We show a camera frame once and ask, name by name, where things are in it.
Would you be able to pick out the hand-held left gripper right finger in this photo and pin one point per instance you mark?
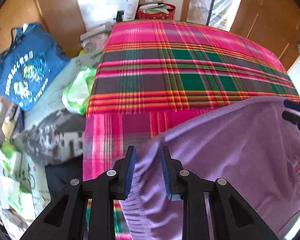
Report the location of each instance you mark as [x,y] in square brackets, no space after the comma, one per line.
[166,175]

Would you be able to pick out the wooden door frame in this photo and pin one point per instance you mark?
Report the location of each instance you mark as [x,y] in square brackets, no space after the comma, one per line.
[187,0]

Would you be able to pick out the dark blue cloth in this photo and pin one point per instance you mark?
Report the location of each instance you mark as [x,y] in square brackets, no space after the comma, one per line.
[62,177]

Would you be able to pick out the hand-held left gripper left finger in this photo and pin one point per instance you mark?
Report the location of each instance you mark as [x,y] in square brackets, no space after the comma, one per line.
[130,172]

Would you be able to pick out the pile of green white packets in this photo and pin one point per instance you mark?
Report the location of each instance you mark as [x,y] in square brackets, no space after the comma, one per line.
[17,180]

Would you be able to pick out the wooden door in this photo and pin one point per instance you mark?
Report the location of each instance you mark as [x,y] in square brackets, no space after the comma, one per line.
[265,12]

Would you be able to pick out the purple sweater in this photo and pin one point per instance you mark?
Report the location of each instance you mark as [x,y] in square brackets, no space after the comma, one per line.
[227,155]

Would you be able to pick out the red box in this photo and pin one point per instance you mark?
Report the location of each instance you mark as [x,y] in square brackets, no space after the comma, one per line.
[156,13]

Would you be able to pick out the white tall box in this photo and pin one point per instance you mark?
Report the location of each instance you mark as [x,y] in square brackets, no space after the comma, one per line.
[130,8]

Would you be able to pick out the white flat box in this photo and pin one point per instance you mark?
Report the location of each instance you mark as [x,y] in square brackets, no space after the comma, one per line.
[95,33]

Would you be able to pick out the green plastic bag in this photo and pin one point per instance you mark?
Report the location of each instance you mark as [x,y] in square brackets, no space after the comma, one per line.
[77,92]

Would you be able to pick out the pink plaid bed sheet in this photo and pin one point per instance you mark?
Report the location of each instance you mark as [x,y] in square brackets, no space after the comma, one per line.
[165,67]

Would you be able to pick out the wooden wardrobe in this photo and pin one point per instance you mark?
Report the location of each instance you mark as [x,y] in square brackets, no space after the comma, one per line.
[52,5]

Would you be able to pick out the clear plastic door curtain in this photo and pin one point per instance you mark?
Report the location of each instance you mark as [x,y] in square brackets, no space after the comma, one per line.
[202,0]

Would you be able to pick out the blue tote bag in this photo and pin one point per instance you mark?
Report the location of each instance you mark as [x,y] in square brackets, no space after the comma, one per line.
[27,67]

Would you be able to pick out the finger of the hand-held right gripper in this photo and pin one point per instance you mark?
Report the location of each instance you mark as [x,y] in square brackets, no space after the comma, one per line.
[293,105]
[293,118]

